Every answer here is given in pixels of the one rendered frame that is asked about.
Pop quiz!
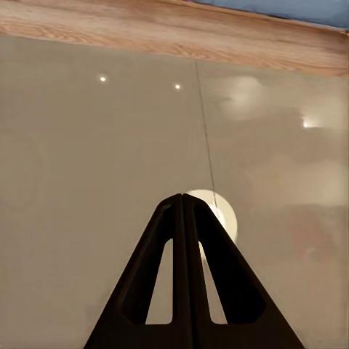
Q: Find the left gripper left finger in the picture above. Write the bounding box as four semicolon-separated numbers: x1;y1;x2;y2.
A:
84;193;193;349

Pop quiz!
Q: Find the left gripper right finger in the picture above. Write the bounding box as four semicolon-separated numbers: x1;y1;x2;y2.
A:
182;193;305;349

